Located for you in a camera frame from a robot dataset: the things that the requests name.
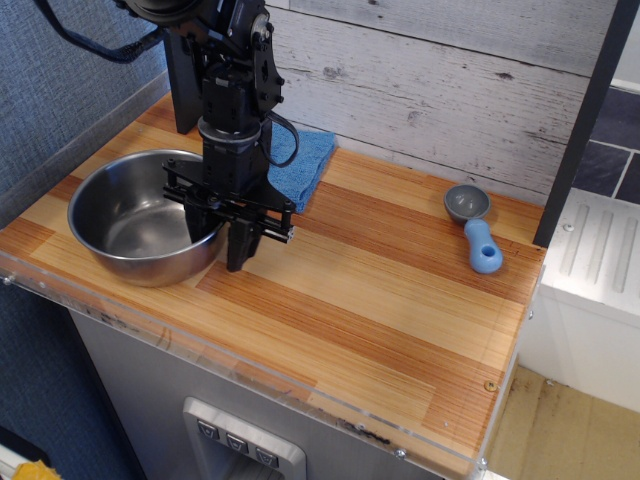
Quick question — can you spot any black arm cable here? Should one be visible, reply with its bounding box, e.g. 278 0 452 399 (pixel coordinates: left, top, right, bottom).
257 110 301 169

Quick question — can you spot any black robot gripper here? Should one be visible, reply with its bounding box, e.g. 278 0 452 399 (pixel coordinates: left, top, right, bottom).
162 124 296 272

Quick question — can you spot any silver toy fridge cabinet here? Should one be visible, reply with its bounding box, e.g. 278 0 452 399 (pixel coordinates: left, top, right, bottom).
72 311 481 479

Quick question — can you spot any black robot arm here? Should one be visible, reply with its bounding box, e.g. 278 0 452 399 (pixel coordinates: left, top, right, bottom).
117 1 296 272

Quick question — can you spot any grey blue measuring scoop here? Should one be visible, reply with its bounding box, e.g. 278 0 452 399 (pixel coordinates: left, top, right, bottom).
443 184 503 274

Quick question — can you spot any stainless steel bowl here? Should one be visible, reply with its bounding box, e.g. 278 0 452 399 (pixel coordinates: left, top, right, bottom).
68 149 227 287

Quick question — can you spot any white ridged appliance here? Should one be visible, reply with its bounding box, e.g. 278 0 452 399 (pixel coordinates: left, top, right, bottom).
519 189 639 411

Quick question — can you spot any left dark vertical post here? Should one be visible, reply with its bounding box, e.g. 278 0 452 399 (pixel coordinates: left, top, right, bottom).
164 32 203 134

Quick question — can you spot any right dark vertical post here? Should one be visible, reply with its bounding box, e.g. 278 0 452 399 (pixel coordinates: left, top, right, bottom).
533 0 639 248

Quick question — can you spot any yellow object at corner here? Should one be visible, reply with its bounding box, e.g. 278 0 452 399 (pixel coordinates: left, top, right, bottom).
11 461 62 480

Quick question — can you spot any blue folded cloth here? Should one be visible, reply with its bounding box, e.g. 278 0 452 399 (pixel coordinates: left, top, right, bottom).
268 125 336 214

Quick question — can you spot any dark vertical post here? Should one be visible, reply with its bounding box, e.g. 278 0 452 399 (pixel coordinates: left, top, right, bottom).
533 0 639 248
164 32 203 134

